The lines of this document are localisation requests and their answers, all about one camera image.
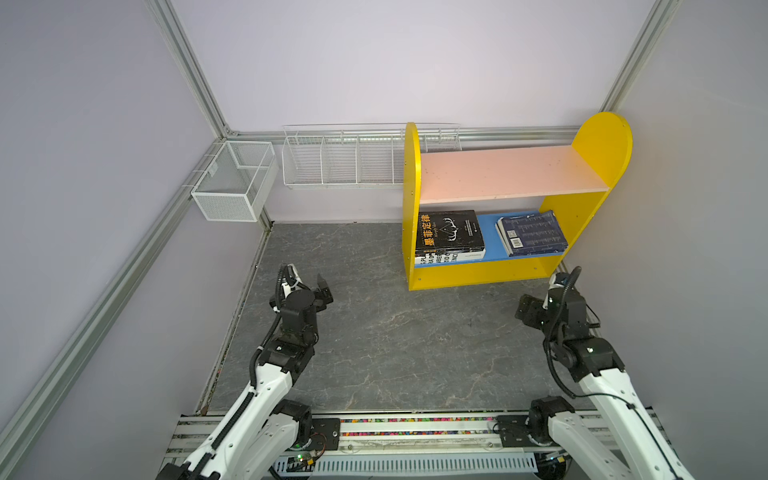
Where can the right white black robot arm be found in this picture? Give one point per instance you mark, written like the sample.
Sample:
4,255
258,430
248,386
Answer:
585,366

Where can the white wire divider rack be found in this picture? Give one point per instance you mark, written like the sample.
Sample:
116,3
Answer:
343,155

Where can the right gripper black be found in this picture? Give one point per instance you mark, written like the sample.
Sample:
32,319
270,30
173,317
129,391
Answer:
531,306

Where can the black book gold characters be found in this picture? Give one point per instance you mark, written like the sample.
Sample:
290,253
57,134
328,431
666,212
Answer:
449,232

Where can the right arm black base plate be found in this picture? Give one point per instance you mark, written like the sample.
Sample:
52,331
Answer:
513,430

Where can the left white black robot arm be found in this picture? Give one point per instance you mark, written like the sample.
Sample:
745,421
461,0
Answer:
264,423

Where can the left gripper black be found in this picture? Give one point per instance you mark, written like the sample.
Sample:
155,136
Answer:
321,297

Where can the white Spanish text book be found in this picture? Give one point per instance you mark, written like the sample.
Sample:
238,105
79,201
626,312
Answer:
447,257

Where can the aluminium mounting rail frame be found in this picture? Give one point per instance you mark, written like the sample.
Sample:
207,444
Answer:
432,431

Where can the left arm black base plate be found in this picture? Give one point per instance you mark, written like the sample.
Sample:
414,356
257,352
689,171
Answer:
323,434

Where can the yellow pink blue bookshelf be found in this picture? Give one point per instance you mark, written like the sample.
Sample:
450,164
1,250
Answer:
572,181

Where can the white mesh box basket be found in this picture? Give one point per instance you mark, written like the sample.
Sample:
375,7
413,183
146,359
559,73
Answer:
236,183

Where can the navy book with QR code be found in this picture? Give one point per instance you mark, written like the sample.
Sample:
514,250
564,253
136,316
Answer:
531,234

